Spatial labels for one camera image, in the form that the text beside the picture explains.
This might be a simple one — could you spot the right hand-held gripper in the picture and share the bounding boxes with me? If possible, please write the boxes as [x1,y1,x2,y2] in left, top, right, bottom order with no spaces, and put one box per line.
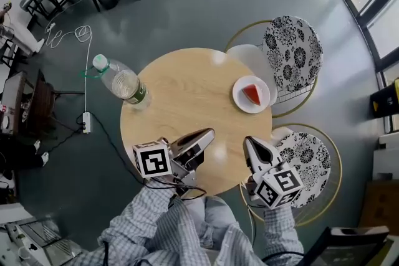
[243,136,305,209]

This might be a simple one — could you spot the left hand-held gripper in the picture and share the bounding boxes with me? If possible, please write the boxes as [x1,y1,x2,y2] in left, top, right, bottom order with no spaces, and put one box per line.
[132,128,216,197]

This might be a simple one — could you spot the red watermelon slice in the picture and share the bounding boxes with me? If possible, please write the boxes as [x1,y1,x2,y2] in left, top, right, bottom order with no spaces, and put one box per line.
[243,84,262,107]

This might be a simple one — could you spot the person's right forearm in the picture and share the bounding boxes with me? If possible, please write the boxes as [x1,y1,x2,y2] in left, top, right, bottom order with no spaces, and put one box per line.
[263,204,305,259]

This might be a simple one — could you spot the person's left forearm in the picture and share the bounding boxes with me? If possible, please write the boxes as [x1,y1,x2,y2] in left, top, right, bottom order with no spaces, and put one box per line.
[99,180,188,256]

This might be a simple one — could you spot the round wooden table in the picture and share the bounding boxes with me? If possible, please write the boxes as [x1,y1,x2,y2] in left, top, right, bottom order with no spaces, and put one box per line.
[120,47,274,197]

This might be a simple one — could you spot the white round plate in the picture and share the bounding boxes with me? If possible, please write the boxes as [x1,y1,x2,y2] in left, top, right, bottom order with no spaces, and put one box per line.
[232,75,271,115]

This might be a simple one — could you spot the person's legs in jeans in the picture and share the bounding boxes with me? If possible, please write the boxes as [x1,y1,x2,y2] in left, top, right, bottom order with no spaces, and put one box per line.
[186,195,250,249]

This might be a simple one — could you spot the clear plastic water bottle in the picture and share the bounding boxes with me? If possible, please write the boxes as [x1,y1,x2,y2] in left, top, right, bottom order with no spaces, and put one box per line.
[81,54,152,112]

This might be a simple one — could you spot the person's checked shirt torso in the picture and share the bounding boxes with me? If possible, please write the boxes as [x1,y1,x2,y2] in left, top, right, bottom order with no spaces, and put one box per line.
[70,221,266,266]

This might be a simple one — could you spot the white power strip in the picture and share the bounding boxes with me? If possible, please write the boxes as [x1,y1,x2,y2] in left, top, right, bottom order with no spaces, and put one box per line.
[81,112,92,135]

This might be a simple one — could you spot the brown cardboard box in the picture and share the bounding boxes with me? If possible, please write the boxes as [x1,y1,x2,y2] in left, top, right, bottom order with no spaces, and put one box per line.
[358,179,399,230]

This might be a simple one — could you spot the yellow and black case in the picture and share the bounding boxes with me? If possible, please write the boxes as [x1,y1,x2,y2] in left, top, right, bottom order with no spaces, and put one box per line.
[370,78,399,120]

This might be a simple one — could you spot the dark wooden cabinet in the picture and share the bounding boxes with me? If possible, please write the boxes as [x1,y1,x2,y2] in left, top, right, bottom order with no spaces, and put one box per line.
[1,69,57,138]

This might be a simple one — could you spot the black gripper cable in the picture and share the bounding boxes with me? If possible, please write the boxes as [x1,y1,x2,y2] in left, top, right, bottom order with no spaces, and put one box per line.
[143,176,208,201]

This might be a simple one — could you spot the floral gold-frame chair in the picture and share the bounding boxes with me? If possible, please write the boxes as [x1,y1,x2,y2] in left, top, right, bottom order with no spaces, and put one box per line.
[224,16,324,119]
[239,122,343,227]

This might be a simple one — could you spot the black floor cable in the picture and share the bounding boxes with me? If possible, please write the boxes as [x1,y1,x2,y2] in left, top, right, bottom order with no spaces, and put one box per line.
[49,115,147,184]

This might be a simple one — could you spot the white power cable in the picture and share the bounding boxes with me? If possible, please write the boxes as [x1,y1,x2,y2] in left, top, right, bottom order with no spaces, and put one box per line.
[45,21,94,113]

